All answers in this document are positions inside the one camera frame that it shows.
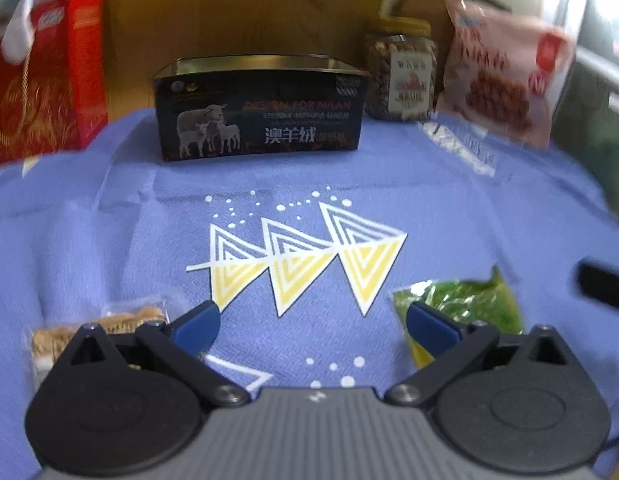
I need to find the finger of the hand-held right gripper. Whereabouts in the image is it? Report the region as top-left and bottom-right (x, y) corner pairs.
(575, 259), (619, 312)

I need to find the wood-grain wall sheet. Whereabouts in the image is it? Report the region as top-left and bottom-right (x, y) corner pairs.
(87, 0), (390, 111)

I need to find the clear cake packet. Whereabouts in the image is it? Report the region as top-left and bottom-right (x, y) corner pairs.
(24, 295), (190, 396)

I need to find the blue printed tablecloth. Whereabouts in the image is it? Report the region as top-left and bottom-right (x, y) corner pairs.
(0, 107), (619, 480)

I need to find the clear nut jar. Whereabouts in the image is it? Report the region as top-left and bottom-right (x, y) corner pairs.
(364, 17), (439, 123)

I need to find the green pickled vegetable packet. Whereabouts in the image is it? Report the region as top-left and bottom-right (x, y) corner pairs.
(389, 267), (525, 368)

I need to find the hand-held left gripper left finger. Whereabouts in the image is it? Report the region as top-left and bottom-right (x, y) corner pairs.
(60, 300), (250, 407)

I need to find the wooden board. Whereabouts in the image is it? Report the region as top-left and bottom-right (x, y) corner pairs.
(397, 0), (453, 23)

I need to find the red gift box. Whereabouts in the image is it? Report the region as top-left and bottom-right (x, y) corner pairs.
(0, 0), (109, 166)

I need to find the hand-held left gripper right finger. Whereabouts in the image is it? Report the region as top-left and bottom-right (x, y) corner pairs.
(384, 300), (585, 408)

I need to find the pink snack bag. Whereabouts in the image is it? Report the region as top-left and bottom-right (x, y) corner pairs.
(434, 0), (577, 150)

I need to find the black tin box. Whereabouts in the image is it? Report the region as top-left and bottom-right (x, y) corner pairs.
(152, 53), (373, 162)

